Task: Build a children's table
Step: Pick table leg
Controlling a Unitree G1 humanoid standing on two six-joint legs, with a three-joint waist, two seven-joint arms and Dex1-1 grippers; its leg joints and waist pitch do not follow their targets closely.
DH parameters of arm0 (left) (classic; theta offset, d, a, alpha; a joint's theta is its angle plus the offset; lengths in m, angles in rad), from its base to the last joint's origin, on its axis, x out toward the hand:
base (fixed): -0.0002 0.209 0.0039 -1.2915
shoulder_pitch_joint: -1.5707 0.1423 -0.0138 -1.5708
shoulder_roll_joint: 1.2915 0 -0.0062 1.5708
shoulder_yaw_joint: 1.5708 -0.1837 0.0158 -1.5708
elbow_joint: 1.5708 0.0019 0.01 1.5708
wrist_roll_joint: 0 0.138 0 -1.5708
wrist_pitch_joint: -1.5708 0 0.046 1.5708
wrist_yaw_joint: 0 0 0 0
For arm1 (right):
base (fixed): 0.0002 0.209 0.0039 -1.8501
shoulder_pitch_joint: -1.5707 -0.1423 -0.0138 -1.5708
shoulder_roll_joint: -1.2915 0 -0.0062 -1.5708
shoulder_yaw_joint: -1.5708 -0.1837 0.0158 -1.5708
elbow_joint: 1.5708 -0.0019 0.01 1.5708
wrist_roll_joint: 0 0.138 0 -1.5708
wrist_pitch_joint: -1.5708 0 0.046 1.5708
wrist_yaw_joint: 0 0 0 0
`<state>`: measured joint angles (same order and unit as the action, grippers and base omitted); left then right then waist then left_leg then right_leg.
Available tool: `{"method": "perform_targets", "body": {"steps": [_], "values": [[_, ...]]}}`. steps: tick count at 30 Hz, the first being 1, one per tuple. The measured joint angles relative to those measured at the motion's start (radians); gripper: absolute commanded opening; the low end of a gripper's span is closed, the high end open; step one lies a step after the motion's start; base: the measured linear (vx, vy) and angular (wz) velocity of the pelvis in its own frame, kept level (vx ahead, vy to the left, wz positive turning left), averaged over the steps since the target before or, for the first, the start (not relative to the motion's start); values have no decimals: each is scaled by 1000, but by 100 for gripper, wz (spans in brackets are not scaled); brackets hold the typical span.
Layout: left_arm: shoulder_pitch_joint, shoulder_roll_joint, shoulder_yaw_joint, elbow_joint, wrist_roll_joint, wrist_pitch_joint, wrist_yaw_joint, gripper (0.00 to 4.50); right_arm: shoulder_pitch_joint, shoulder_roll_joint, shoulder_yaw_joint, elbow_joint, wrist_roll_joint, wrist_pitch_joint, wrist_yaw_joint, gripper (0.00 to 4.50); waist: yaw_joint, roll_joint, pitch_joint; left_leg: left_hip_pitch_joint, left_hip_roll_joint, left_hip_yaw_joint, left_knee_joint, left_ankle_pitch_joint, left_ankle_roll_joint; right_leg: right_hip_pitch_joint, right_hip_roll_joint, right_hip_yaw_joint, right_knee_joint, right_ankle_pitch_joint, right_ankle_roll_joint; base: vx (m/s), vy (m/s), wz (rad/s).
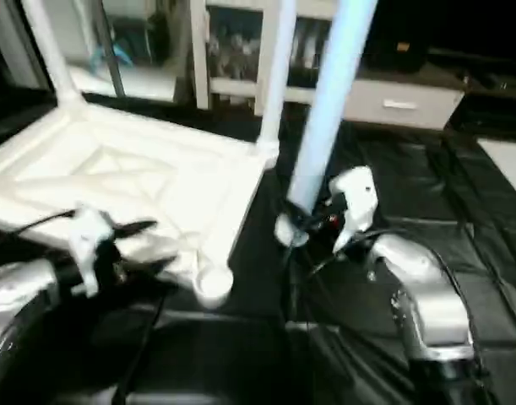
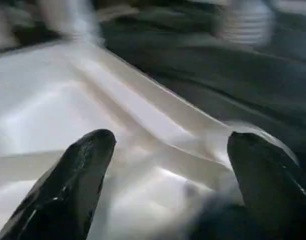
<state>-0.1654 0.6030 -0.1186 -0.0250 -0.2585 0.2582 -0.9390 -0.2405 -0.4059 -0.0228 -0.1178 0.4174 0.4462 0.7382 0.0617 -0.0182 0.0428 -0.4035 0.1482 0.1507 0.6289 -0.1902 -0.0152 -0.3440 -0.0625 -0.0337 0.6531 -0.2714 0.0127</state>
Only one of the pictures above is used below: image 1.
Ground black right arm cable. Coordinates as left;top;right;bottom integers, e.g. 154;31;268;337
281;226;463;340

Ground white plastic table leg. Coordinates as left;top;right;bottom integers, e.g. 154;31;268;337
255;0;297;163
21;0;86;111
274;0;379;248

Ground black table mat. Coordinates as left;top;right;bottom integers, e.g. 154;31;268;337
0;89;516;405

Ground white glass door cabinet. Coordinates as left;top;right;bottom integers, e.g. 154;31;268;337
188;0;339;116

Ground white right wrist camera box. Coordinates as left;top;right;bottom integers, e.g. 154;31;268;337
326;165;380;252

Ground white plastic table top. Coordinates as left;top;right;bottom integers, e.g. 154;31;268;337
0;100;281;310

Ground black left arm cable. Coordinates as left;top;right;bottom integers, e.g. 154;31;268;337
0;208;81;251

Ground dark TV stand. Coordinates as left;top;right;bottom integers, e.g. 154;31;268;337
446;66;516;138

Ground white drawer unit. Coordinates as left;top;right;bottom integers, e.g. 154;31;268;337
340;78;466;131

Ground blue plastic stool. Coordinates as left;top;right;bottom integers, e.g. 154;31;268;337
87;42;128;73

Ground black speaker box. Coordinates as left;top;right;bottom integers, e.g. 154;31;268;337
366;24;429;73

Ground white flat board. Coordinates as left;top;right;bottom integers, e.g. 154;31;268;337
475;138;516;205

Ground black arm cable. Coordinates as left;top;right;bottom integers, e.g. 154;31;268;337
0;208;81;251
281;226;463;340

